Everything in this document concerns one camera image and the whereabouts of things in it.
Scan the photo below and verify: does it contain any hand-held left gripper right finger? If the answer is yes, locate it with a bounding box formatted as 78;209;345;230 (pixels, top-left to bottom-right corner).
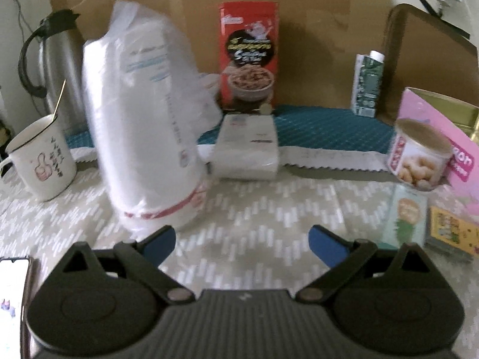
296;224;435;303

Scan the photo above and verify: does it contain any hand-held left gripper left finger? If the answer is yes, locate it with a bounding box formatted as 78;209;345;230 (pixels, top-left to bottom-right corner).
52;225;195;303

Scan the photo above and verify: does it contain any paper cup stack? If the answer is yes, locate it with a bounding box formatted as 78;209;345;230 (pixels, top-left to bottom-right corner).
81;0;221;232

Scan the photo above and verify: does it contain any grey patterned tablecloth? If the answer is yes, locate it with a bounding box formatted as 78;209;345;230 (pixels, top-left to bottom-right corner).
0;157;479;359

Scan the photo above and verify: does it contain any white scalloped cloth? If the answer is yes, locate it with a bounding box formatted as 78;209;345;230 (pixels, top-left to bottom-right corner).
69;144;393;174

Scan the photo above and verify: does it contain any small light blue packet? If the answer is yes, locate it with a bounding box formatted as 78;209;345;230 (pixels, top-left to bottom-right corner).
378;185;429;249

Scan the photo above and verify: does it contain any teal quilted mat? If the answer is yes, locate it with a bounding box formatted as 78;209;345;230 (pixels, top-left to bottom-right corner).
65;105;397;156

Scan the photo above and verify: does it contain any white tissue pack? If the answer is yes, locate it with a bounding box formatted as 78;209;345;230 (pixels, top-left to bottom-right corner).
213;114;281;180

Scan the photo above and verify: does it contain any round nut can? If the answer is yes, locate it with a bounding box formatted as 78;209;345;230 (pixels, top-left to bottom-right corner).
387;118;455;192

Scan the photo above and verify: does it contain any yellow card box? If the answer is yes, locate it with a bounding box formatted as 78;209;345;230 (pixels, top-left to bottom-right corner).
425;206;479;262

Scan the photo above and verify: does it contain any white mug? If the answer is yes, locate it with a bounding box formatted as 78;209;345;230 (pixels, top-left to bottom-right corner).
0;114;77;200

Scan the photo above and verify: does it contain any black smartphone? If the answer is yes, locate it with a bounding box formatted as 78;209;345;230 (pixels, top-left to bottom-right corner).
0;256;40;359

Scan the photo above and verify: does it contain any pink box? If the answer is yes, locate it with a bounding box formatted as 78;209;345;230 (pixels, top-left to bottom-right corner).
397;87;479;225

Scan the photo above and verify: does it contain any white plastic-wrapped packet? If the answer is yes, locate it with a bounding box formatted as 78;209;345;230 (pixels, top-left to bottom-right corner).
200;73;221;109

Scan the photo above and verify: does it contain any green drink carton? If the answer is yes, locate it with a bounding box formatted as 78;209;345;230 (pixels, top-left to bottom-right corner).
351;50;386;116

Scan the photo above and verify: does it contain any metal spoon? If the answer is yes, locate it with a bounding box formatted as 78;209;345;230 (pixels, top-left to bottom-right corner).
52;78;67;120

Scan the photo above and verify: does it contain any steel thermos kettle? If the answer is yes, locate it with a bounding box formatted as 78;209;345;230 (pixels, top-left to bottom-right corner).
19;9;90;135

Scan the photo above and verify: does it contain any brown tray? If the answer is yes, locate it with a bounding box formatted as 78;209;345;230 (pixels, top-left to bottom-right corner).
382;4;479;124

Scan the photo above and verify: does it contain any large cardboard box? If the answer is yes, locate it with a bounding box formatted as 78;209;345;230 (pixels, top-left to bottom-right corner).
48;0;393;109

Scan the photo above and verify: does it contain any red cereal box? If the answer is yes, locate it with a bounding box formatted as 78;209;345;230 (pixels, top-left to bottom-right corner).
218;2;279;111

